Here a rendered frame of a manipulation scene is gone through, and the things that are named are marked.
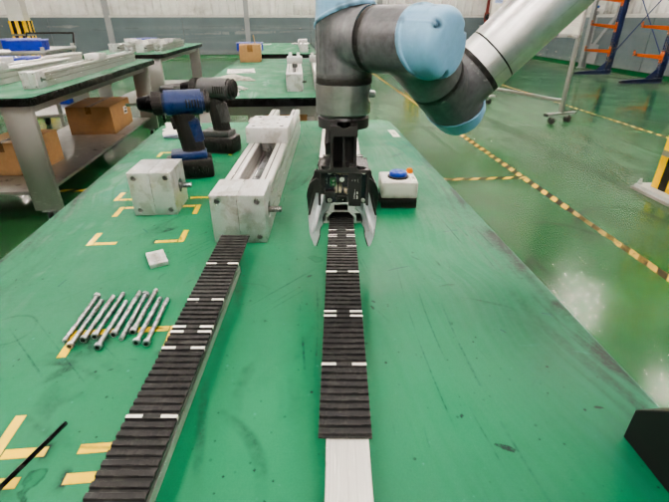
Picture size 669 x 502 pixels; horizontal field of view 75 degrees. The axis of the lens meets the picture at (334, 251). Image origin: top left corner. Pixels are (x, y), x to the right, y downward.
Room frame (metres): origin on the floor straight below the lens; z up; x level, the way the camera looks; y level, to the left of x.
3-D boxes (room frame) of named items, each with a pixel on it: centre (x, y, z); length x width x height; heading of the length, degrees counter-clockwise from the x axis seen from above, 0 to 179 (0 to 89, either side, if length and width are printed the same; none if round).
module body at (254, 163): (1.23, 0.18, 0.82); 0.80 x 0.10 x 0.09; 0
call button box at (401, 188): (0.95, -0.13, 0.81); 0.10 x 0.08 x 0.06; 90
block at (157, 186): (0.92, 0.37, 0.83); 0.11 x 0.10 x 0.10; 94
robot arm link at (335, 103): (0.63, -0.02, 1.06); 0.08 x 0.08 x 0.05
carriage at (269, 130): (1.23, 0.18, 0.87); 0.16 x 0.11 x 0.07; 0
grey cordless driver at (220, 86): (1.40, 0.39, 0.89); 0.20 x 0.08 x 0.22; 78
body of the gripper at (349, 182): (0.62, -0.01, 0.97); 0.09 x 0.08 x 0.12; 0
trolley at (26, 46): (5.14, 3.20, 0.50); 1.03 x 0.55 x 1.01; 10
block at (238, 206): (0.78, 0.16, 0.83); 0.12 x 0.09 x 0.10; 90
